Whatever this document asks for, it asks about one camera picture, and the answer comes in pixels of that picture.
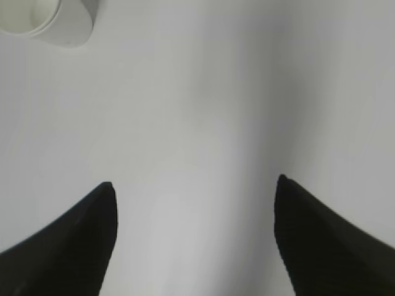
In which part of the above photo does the white paper cup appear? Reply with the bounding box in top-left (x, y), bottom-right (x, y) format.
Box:
top-left (1, 1), bottom-right (93, 47)

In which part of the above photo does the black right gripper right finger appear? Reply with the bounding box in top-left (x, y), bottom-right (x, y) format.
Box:
top-left (274, 175), bottom-right (394, 295)

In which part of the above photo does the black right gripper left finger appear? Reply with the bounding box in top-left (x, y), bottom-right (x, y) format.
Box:
top-left (1, 182), bottom-right (118, 295)

